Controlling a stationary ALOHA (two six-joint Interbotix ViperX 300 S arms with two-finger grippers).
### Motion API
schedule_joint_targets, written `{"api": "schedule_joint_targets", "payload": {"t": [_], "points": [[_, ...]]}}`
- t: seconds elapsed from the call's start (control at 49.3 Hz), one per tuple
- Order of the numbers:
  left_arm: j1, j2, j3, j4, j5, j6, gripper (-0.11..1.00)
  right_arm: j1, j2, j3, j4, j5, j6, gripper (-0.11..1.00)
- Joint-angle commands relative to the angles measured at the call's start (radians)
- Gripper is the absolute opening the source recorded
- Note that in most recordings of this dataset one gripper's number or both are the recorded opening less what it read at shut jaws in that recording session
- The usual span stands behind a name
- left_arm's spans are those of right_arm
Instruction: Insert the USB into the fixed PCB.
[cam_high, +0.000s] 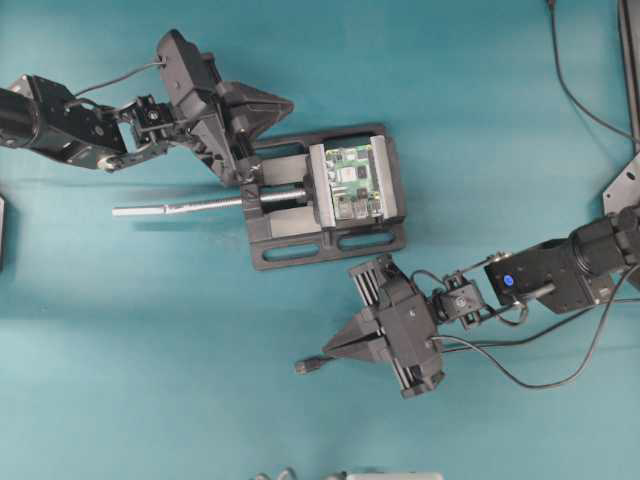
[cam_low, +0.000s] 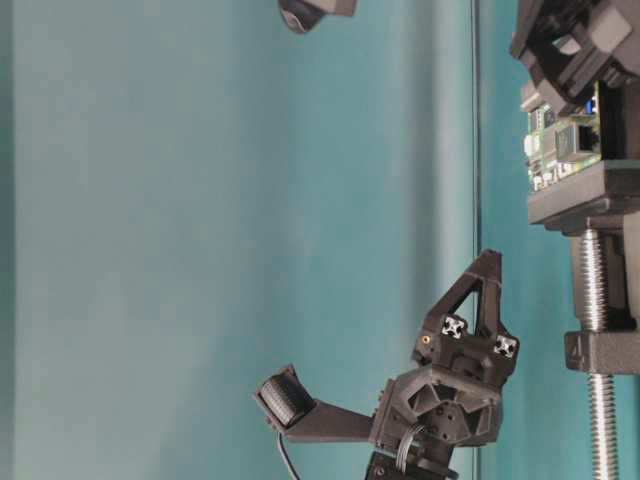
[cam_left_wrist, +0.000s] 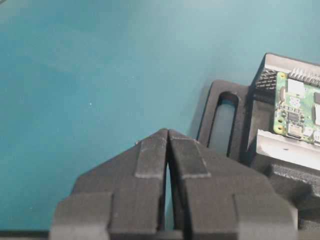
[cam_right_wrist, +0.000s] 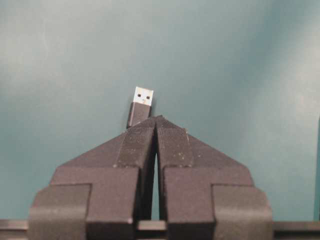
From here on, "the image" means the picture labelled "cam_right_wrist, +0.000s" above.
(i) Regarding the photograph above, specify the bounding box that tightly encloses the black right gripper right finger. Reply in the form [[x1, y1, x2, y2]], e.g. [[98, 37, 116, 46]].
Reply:
[[127, 114, 275, 240]]

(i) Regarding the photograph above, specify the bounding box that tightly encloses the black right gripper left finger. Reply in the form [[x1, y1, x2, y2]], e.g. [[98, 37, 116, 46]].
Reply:
[[29, 123, 155, 240]]

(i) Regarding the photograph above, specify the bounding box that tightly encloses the black USB plug with cable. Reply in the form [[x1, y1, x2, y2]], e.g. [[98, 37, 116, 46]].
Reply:
[[126, 86, 154, 128]]

